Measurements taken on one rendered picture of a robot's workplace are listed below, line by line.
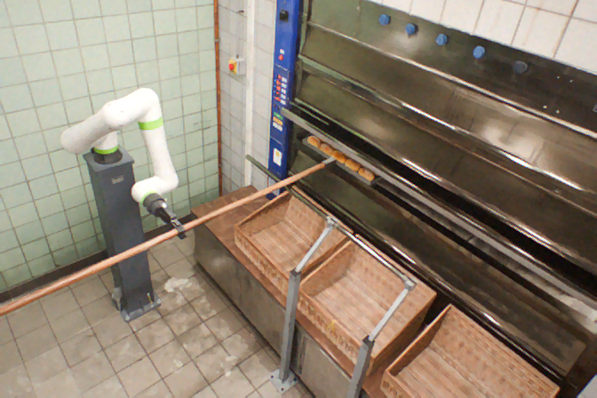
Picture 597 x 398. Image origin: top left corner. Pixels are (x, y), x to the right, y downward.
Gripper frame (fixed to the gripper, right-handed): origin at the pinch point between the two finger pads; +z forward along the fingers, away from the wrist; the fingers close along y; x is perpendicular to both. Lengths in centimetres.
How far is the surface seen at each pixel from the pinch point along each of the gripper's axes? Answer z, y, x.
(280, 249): -8, 61, -71
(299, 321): 39, 61, -45
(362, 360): 84, 35, -38
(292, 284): 36, 31, -39
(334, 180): 2, 14, -102
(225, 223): -50, 62, -58
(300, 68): -35, -43, -101
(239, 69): -89, -25, -97
